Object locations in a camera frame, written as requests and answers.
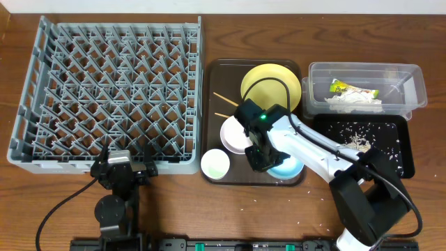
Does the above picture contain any light blue bowl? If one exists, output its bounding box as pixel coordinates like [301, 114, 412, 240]
[267, 156, 304, 180]

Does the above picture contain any black tray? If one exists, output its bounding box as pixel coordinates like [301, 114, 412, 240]
[313, 114, 415, 178]

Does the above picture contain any green snack wrapper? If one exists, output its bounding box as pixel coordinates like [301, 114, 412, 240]
[330, 79, 379, 99]

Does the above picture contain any clear plastic waste bin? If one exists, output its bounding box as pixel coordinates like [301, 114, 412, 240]
[302, 62, 428, 120]

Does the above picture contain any crumpled white tissue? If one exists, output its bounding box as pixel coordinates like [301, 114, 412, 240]
[325, 91, 383, 114]

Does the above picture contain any rice pile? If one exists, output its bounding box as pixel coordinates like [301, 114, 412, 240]
[344, 136, 371, 153]

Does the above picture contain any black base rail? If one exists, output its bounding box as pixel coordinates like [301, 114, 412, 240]
[69, 237, 419, 251]

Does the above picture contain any white green cup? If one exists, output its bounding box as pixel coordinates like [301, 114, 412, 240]
[201, 149, 230, 180]

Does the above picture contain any dark brown serving tray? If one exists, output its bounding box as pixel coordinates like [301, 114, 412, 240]
[201, 59, 306, 187]

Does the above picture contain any white pink bowl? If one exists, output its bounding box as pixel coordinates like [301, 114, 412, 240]
[220, 116, 252, 155]

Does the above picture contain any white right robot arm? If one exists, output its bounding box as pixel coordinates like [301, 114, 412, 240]
[234, 99, 412, 250]

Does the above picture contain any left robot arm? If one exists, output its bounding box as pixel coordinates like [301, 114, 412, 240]
[91, 149, 158, 251]

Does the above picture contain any grey plastic dish rack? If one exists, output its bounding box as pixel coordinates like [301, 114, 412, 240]
[6, 17, 204, 174]

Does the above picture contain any yellow plate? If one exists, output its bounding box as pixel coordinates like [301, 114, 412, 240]
[240, 63, 302, 110]

